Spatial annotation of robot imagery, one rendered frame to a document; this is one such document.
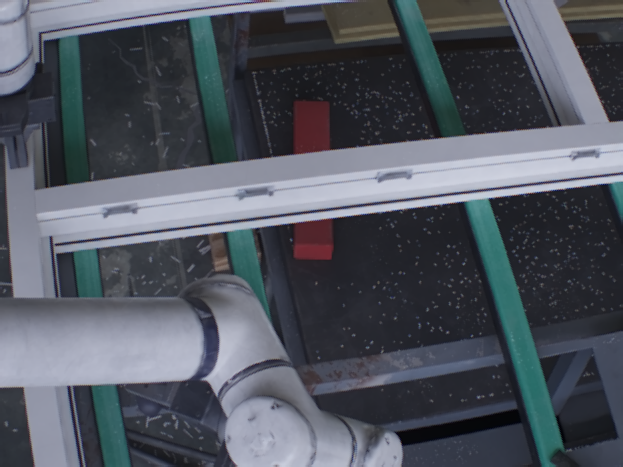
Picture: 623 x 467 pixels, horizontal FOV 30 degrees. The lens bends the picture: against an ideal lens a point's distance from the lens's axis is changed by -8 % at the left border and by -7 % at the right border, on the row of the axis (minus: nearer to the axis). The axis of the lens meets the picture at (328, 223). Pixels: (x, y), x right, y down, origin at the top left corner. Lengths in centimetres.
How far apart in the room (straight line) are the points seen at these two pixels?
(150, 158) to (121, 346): 173
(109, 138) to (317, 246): 105
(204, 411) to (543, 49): 87
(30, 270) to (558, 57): 87
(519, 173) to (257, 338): 64
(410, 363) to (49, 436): 51
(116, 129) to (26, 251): 135
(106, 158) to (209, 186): 124
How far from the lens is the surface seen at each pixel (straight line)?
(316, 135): 212
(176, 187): 166
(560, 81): 190
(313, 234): 200
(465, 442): 192
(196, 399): 139
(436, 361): 167
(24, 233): 164
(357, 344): 194
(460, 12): 235
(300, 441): 120
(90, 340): 116
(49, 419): 149
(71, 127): 183
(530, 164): 178
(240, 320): 127
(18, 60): 150
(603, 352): 170
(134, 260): 272
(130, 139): 292
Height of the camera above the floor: 227
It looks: 55 degrees down
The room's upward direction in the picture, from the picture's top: 8 degrees clockwise
